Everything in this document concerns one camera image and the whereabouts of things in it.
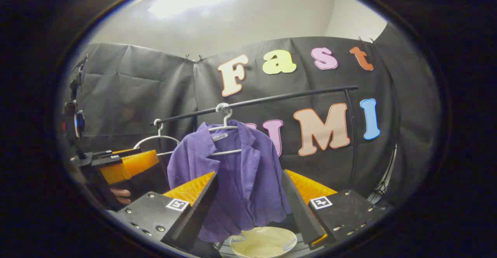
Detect white plastic hanger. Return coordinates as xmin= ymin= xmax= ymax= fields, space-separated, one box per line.
xmin=208 ymin=103 xmax=243 ymax=158
xmin=133 ymin=118 xmax=181 ymax=158

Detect cream laundry hamper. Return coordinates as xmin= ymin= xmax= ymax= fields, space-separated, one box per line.
xmin=229 ymin=226 xmax=298 ymax=258

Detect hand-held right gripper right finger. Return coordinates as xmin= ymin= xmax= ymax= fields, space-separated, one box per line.
xmin=282 ymin=169 xmax=389 ymax=251

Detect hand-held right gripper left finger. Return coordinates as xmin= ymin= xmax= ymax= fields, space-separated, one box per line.
xmin=115 ymin=171 xmax=219 ymax=251

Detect black clothes rack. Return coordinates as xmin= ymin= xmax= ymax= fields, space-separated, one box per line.
xmin=149 ymin=85 xmax=360 ymax=189

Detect purple knit jacket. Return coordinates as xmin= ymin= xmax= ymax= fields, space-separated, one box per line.
xmin=167 ymin=120 xmax=292 ymax=243

